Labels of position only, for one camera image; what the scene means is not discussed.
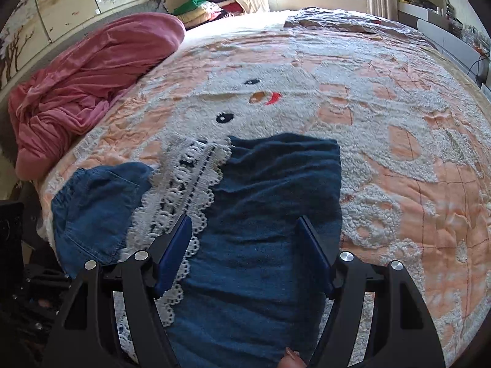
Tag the grey dressing table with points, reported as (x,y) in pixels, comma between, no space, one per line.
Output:
(445,32)

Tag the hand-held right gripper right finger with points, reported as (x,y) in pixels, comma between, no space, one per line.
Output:
(314,255)

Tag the grey padded headboard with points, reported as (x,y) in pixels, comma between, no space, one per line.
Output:
(126,9)

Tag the blue dress with white lace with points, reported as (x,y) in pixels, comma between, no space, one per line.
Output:
(261,199)

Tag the pile of folded clothes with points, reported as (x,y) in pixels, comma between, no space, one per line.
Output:
(203,7)

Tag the pink duvet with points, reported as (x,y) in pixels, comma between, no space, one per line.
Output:
(96,76)

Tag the person's right hand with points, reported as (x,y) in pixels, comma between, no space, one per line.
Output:
(291,358)

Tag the painted wall panel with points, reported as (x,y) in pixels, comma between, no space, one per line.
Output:
(65,11)

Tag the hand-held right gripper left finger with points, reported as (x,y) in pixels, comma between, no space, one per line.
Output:
(174,253)

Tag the peach printed blanket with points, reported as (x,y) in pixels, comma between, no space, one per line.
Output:
(383,103)

